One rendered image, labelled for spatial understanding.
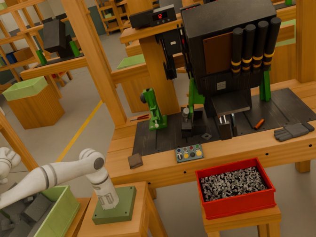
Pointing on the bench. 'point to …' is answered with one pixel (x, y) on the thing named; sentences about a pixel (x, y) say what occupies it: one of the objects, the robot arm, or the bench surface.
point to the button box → (189, 153)
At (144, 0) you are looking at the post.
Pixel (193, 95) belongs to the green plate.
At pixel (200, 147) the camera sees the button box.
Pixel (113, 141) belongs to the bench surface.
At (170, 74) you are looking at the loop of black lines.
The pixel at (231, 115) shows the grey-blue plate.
